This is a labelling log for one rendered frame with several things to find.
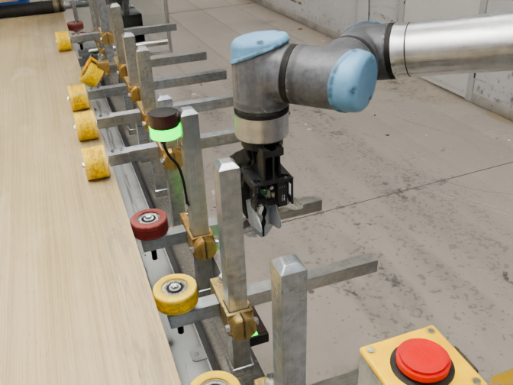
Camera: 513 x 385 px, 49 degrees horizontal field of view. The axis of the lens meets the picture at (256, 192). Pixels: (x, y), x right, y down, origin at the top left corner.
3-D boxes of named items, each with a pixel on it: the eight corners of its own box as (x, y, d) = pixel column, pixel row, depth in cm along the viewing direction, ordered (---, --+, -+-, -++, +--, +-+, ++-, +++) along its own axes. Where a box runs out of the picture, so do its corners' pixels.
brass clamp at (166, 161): (175, 146, 148) (173, 129, 146) (188, 168, 137) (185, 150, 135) (153, 150, 147) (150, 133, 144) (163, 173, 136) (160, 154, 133)
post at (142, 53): (166, 196, 175) (146, 43, 151) (169, 201, 172) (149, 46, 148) (156, 198, 174) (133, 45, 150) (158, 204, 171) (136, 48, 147)
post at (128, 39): (152, 168, 196) (132, 30, 172) (154, 172, 194) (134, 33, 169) (142, 169, 195) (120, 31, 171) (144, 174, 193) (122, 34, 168)
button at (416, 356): (427, 345, 45) (430, 330, 44) (459, 382, 42) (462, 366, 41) (384, 360, 44) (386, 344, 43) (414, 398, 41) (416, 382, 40)
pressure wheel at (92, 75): (91, 84, 206) (102, 66, 205) (94, 91, 200) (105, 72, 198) (76, 76, 203) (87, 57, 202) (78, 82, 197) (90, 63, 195)
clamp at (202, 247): (201, 226, 133) (199, 208, 130) (217, 257, 122) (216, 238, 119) (179, 231, 131) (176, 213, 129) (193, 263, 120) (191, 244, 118)
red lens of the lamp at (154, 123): (175, 115, 111) (174, 105, 110) (182, 126, 106) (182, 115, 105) (146, 120, 109) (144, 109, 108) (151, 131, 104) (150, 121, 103)
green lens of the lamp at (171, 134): (177, 127, 112) (175, 116, 111) (184, 138, 107) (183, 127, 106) (147, 131, 111) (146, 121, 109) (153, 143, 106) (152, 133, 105)
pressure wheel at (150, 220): (168, 244, 131) (162, 202, 125) (175, 264, 124) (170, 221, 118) (134, 253, 129) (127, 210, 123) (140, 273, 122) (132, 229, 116)
